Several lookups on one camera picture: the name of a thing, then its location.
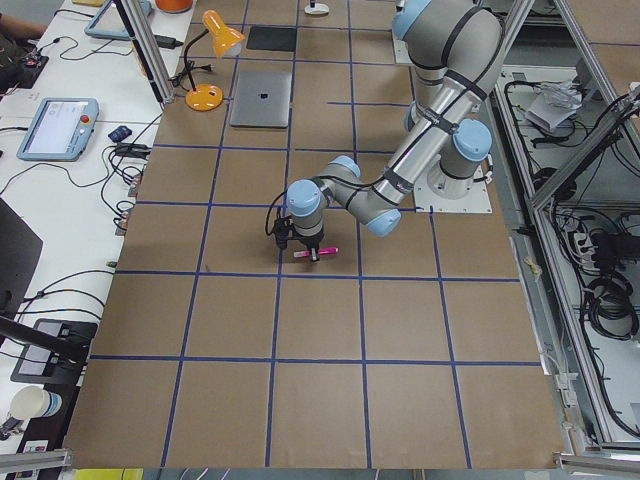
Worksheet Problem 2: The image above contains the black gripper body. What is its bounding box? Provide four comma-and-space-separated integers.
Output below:
299, 234, 324, 250

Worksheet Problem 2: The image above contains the pink highlighter pen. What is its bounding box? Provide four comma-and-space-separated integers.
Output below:
293, 247, 339, 259

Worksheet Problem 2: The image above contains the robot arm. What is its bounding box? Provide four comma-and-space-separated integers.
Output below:
265, 1, 506, 261

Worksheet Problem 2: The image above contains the black mousepad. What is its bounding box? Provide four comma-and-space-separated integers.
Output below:
246, 25, 297, 52

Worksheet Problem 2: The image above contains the silver closed laptop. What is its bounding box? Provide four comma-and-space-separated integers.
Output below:
230, 70, 292, 128

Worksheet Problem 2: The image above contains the orange desk lamp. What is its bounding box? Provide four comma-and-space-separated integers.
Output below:
182, 9, 246, 113

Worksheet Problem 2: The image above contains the dark blue checkered pouch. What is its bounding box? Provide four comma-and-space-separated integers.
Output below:
108, 125, 132, 143

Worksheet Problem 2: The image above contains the black power adapter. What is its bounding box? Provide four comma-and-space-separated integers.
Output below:
154, 34, 183, 49

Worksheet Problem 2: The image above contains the orange cylindrical container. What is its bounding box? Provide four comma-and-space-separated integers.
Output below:
155, 0, 194, 14

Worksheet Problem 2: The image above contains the near teach pendant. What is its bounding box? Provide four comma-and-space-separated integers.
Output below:
17, 97, 100, 162

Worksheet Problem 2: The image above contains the teach pendant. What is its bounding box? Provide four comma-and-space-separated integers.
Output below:
17, 97, 100, 162
84, 1, 152, 40

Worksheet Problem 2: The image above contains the crumpled white paper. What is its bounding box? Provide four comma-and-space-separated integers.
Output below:
524, 81, 583, 133

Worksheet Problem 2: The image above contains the far teach pendant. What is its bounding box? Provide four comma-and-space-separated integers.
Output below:
84, 1, 152, 40

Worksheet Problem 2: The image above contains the white paper cup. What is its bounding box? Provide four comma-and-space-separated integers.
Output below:
9, 385, 63, 420

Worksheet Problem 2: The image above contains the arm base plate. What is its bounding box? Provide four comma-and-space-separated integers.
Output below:
391, 31, 413, 67
413, 155, 493, 214

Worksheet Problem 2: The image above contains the lamp power cable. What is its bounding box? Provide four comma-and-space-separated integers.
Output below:
169, 59, 217, 92

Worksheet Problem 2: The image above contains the aluminium frame post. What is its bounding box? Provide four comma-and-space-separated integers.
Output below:
114, 0, 175, 105

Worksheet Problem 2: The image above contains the black cable bundle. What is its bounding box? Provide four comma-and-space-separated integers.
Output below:
582, 274, 639, 344

